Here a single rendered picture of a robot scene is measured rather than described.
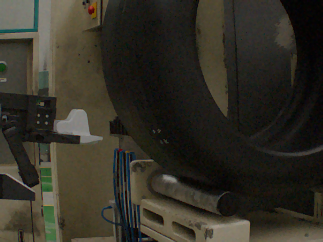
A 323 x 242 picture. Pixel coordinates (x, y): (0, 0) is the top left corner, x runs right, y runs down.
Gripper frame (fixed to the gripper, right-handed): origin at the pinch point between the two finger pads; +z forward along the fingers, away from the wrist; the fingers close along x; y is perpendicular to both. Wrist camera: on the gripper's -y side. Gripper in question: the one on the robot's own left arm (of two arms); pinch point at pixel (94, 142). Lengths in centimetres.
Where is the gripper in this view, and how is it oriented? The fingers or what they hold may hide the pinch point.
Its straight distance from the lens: 119.9
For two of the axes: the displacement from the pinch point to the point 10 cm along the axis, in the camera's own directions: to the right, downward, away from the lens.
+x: -3.6, -0.4, 9.3
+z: 9.3, 0.9, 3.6
